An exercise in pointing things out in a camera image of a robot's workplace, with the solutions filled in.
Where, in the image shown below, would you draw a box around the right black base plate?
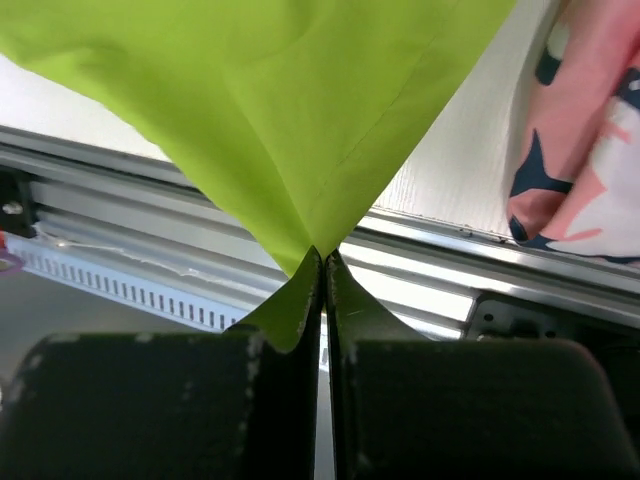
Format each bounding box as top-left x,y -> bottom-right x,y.
464,293 -> 639,380

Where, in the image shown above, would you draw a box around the lime green shorts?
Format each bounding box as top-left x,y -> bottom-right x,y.
0,0 -> 519,354

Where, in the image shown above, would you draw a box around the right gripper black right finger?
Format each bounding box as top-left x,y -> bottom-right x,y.
325,253 -> 639,479

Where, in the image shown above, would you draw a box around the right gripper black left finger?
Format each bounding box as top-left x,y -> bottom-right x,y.
1,249 -> 322,479

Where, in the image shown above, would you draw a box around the pink shark print shorts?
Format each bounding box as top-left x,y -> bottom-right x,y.
507,1 -> 639,267

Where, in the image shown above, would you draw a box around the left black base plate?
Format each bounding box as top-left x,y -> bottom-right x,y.
0,167 -> 37,239

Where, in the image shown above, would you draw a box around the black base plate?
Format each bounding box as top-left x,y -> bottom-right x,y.
464,293 -> 639,380
0,167 -> 37,239

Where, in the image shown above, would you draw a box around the white slotted cable duct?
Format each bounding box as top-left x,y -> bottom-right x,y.
5,234 -> 248,332

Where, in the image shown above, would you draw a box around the aluminium mounting rail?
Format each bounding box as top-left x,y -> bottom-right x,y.
1,127 -> 639,339

